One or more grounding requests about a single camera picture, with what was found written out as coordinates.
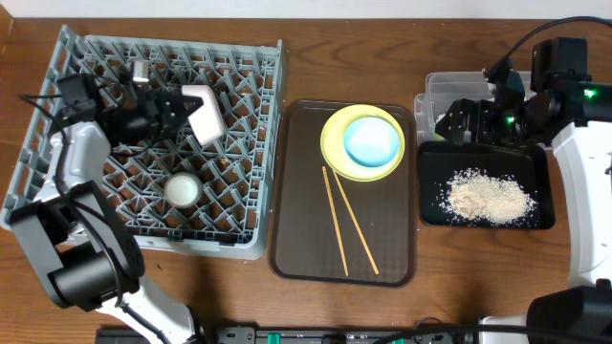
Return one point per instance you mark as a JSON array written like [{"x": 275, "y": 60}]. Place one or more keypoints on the yellow round plate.
[{"x": 332, "y": 148}]

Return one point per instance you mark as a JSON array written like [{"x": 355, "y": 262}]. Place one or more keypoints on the brown serving tray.
[{"x": 304, "y": 244}]

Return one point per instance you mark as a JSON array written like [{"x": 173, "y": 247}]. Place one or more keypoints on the clear plastic waste bin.
[{"x": 442, "y": 89}]

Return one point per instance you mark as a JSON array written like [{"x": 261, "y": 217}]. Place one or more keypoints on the black rectangular tray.
[{"x": 441, "y": 162}]

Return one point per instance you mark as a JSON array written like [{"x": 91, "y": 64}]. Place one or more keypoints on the rice and food scraps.
[{"x": 473, "y": 195}]

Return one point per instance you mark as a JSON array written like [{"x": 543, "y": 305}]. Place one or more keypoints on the pink white bowl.
[{"x": 206, "y": 121}]

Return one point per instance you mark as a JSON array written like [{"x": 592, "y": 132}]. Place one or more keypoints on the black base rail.
[{"x": 246, "y": 335}]

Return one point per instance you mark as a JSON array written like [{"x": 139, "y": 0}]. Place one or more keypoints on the bamboo chopstick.
[
  {"x": 335, "y": 218},
  {"x": 356, "y": 225}
]

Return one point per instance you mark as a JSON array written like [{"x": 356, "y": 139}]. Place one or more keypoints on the light blue bowl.
[{"x": 371, "y": 142}]

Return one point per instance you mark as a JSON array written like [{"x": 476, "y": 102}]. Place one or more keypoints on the left bamboo chopstick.
[{"x": 335, "y": 218}]

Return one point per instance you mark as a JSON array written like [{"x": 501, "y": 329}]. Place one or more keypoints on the grey plastic dishwasher rack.
[{"x": 231, "y": 218}]

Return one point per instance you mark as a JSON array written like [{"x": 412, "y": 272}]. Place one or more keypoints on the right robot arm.
[{"x": 571, "y": 114}]

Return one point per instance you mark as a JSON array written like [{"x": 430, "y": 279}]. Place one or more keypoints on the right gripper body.
[{"x": 505, "y": 125}]

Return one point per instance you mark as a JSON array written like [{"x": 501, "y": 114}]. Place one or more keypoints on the white cup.
[{"x": 183, "y": 190}]

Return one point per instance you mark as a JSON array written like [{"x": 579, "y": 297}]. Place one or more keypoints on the right bamboo chopstick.
[{"x": 356, "y": 225}]

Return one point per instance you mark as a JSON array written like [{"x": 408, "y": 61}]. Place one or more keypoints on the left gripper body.
[{"x": 163, "y": 111}]

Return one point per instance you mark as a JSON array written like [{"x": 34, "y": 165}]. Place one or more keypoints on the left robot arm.
[{"x": 74, "y": 239}]

